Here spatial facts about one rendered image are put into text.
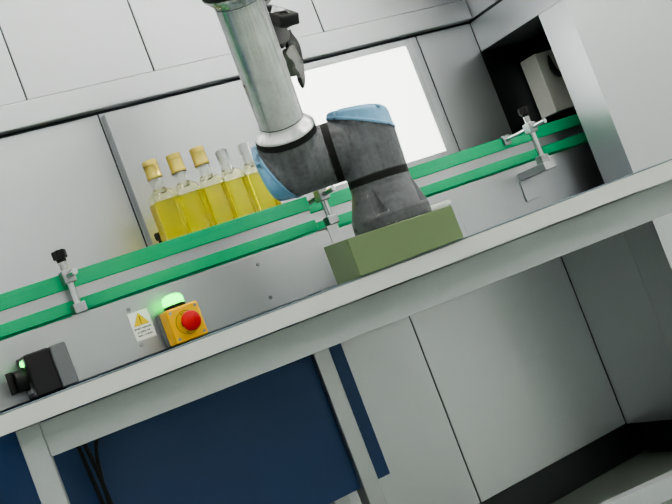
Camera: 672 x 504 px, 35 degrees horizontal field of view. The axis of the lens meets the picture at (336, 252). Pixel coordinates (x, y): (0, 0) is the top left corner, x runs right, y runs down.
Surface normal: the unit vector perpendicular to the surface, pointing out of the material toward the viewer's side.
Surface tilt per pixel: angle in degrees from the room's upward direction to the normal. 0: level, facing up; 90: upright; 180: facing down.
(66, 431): 90
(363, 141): 92
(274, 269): 90
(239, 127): 90
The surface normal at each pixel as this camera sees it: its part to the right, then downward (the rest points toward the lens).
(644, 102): 0.45, -0.21
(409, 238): 0.19, -0.11
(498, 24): -0.82, 0.29
